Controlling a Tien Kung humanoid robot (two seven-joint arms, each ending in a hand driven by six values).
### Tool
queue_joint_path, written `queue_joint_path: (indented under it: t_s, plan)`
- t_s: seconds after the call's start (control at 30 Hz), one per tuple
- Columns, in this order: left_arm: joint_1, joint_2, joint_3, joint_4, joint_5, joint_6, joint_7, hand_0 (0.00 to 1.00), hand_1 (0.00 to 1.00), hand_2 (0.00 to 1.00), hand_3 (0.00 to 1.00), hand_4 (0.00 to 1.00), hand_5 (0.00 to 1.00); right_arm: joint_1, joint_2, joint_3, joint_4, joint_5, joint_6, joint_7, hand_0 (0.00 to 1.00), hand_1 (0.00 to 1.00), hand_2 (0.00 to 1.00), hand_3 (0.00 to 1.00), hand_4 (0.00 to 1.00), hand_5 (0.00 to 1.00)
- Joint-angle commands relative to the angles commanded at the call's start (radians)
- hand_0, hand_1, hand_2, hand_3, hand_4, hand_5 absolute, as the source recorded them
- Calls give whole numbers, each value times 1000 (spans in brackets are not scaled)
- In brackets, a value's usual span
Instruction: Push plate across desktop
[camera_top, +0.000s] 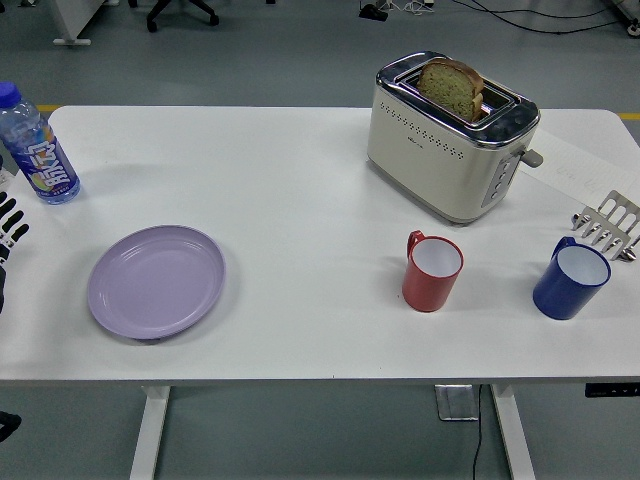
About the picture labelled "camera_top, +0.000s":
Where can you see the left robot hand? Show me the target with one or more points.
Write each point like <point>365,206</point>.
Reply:
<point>11,225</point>

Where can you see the purple plate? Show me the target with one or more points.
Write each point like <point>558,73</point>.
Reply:
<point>155,282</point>

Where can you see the blue label drink bottle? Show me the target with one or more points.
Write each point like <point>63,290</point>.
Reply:
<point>42,155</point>

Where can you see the white desk foot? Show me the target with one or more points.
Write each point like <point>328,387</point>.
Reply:
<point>75,27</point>

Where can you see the white table leg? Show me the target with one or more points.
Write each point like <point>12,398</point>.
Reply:
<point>150,430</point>
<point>512,430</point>

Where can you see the black office chair base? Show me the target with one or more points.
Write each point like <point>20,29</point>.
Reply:
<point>172,11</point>

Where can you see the red mug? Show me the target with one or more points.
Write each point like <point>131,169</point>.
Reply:
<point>425,290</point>

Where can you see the black floor plug block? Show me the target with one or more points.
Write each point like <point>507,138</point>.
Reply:
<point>374,12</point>

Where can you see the cream and chrome toaster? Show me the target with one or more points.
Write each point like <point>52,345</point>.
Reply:
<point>440,170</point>

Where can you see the brown bread slice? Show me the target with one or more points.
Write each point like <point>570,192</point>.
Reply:
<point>447,87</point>

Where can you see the silver under-table box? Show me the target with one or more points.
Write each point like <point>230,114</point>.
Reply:
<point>454,402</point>

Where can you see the pale thin bread slice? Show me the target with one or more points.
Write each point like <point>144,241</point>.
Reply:
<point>479,107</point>

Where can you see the blue mug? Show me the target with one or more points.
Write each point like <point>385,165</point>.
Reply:
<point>560,295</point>

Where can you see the white paper sheet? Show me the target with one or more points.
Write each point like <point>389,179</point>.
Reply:
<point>575,160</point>

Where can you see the silver metal tongs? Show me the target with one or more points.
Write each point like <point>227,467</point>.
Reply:
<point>612,220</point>

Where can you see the black table control panel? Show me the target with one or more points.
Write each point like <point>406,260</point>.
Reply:
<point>612,390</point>

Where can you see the grey wheeled equipment base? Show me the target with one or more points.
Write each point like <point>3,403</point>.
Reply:
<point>634,22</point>

